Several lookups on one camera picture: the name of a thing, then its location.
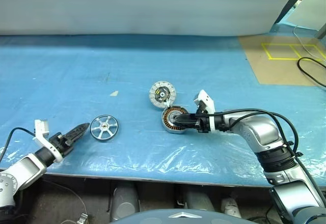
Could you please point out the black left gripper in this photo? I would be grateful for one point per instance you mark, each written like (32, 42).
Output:
(61, 143)

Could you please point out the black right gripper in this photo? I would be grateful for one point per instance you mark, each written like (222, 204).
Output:
(203, 123)

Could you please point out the silver motor housing copper windings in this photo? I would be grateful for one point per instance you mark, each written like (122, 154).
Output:
(169, 127)

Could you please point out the silver spoked rotor black rim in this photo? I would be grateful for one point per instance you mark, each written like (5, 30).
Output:
(104, 127)

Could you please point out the round motor lid circuit board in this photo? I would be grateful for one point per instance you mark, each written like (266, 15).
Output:
(161, 95)

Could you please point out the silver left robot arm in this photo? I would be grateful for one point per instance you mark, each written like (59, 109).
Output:
(23, 173)

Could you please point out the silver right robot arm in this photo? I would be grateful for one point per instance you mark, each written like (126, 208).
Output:
(267, 137)

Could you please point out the clear plastic film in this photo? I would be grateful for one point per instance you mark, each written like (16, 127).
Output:
(165, 163)

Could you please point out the small beige tape scrap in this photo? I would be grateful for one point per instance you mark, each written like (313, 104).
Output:
(114, 93)

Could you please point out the blue table cover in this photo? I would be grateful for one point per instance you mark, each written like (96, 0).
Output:
(76, 68)

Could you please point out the grey rounded cylinder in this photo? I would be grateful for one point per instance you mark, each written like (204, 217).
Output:
(198, 201)
(124, 201)

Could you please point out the white crumpled lump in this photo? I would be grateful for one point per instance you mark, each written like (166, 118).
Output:
(230, 207)

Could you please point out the grey robot torso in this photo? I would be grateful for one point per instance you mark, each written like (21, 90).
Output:
(165, 217)

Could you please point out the brown cardboard sheet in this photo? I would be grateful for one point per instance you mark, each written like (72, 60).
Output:
(277, 71)

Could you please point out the black board edge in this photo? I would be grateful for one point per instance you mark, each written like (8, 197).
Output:
(295, 2)

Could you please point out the white flat panel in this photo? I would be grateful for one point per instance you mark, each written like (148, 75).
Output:
(310, 7)

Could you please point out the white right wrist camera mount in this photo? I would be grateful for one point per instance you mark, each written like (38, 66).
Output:
(206, 99)

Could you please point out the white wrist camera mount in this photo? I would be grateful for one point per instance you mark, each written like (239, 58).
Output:
(42, 132)
(206, 99)

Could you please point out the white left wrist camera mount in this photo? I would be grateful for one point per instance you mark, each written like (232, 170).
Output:
(42, 132)

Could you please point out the grey metal post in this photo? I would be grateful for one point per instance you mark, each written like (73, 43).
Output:
(321, 30)

